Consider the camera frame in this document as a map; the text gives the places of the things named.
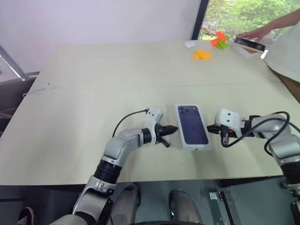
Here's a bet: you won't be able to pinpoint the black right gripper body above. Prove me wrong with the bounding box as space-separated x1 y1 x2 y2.
219 126 235 139

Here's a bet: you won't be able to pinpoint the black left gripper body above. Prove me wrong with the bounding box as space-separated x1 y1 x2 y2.
154 124 165 144

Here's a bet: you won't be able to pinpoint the white smartphone box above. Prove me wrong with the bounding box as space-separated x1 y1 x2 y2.
174 104 213 151

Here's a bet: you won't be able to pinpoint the white and orange box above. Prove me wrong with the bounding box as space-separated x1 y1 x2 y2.
228 36 267 60

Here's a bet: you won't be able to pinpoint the person's bare hand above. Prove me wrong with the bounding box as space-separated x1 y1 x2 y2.
238 27 270 42

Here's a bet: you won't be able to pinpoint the dark grey robot leg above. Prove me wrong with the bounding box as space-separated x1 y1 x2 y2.
112 183 142 225
168 189 203 225

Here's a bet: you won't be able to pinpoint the yellow toy bricks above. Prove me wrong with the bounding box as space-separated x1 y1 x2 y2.
191 49 213 61

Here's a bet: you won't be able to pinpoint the orange and green block toy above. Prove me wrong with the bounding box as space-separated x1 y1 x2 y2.
210 31 230 50

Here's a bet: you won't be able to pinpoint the black flat device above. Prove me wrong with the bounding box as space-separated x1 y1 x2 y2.
234 37 266 52

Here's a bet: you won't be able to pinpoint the person in white shirt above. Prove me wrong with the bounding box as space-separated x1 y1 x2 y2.
263 23 300 104

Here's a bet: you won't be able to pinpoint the black shoe with white laces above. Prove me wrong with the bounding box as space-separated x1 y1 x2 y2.
18 206 35 225

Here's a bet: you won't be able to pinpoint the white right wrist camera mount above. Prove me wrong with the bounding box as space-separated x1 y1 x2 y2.
215 108 246 139

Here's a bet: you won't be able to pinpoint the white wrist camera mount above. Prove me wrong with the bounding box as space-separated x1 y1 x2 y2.
144 106 164 144
215 108 246 139

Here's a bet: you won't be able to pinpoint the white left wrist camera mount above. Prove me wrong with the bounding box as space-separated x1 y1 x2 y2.
144 106 164 144

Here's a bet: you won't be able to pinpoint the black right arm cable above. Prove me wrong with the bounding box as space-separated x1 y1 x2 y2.
221 111 300 157

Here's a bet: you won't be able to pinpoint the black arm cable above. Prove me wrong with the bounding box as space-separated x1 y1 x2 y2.
221 111 300 157
112 108 150 138

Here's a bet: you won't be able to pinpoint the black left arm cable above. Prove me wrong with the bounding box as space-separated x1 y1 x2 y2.
112 108 150 138

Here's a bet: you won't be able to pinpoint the black metal table frame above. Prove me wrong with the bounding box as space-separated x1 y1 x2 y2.
208 177 285 225

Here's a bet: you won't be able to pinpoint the black window frame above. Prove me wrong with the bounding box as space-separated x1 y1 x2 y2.
191 0 210 41

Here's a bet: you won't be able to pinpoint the grey metal machine frame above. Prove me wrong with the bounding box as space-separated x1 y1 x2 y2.
0 44 41 82

